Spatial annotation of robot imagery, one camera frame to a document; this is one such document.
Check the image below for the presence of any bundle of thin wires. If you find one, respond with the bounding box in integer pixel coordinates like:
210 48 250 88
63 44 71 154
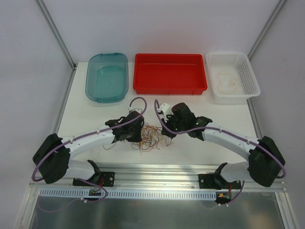
103 123 176 156

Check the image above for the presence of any orange wire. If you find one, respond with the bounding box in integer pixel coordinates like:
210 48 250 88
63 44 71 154
216 72 241 95

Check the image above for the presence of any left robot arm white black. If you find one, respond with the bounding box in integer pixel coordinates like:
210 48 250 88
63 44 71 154
32 111 144 186

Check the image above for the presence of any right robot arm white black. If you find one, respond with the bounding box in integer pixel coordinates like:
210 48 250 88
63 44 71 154
154 102 286 190

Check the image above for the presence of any red plastic tray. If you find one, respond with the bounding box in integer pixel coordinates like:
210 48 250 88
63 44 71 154
133 53 208 95

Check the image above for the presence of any teal transparent plastic tub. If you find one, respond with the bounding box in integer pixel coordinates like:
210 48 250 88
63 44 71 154
85 53 129 103

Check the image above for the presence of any white perforated plastic basket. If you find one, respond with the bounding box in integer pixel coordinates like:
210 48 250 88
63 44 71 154
205 52 261 105

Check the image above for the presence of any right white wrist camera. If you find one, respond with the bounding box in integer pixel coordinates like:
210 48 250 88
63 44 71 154
157 103 173 122

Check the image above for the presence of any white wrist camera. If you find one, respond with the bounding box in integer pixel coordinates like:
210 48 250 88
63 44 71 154
128 106 142 113
157 103 173 122

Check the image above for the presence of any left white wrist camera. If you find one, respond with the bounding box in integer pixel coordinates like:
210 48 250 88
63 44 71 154
128 106 142 113

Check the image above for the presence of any aluminium mounting rail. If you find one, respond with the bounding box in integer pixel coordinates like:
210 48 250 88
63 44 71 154
28 152 286 193

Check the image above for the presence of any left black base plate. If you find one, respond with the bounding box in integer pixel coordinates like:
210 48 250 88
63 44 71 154
72 172 115 187

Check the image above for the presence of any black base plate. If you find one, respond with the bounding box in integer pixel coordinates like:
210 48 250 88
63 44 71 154
198 174 241 190
72 172 115 187

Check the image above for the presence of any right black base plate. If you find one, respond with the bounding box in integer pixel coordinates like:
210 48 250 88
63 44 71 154
198 174 241 190

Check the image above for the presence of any white slotted cable duct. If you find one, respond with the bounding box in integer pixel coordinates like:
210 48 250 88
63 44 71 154
39 187 216 201

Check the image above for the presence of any right aluminium frame post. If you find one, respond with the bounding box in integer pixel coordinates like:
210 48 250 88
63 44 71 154
247 0 287 60

